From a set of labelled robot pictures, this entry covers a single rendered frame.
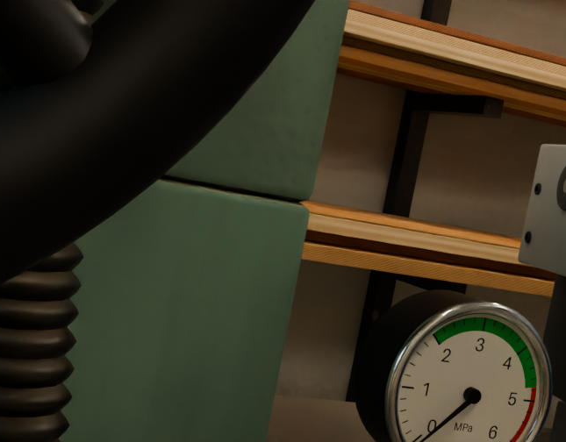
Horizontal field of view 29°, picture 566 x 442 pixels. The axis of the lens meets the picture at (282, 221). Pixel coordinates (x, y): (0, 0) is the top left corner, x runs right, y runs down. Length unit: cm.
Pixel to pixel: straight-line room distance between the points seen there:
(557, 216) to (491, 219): 278
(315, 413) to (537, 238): 37
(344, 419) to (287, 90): 16
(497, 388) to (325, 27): 14
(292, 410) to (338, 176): 280
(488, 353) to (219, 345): 10
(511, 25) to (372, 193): 70
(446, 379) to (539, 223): 46
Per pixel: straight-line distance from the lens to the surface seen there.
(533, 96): 300
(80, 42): 19
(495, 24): 353
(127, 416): 40
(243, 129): 39
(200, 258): 39
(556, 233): 79
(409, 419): 36
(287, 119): 40
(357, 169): 329
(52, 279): 25
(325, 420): 47
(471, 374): 37
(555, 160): 81
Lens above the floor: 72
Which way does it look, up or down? 3 degrees down
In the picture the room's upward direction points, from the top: 11 degrees clockwise
